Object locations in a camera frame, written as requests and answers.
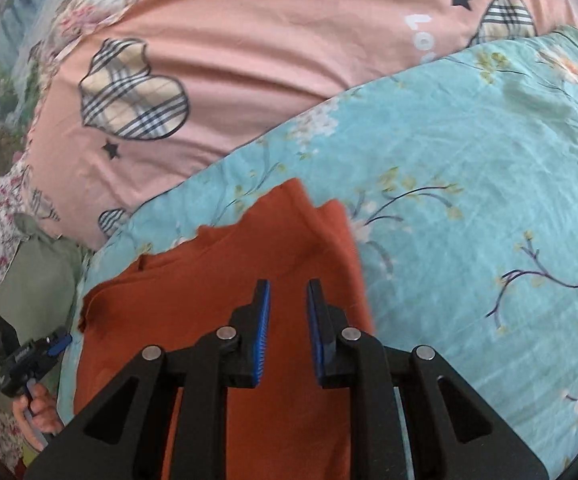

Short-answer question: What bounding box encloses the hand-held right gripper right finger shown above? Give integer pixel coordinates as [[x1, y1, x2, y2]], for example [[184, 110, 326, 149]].
[[306, 279, 550, 480]]

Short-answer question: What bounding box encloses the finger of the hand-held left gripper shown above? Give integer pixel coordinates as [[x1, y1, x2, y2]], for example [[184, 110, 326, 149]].
[[46, 333, 73, 359]]

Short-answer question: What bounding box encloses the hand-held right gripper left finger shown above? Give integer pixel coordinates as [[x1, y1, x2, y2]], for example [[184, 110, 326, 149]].
[[24, 280, 271, 480]]

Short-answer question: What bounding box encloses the orange knit sweater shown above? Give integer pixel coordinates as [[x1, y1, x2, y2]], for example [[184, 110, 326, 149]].
[[73, 177, 376, 480]]

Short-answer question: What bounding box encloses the person's left hand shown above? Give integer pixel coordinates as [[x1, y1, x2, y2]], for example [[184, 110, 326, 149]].
[[12, 382, 66, 452]]

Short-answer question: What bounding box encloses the green pillow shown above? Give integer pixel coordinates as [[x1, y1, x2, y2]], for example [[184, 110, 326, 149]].
[[0, 212, 91, 392]]

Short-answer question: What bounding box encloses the teal floral blanket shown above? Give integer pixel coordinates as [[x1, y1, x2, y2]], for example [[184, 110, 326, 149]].
[[56, 25, 578, 480]]

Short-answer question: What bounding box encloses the pink quilt with plaid hearts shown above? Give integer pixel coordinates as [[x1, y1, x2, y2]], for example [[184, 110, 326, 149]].
[[22, 0, 578, 252]]

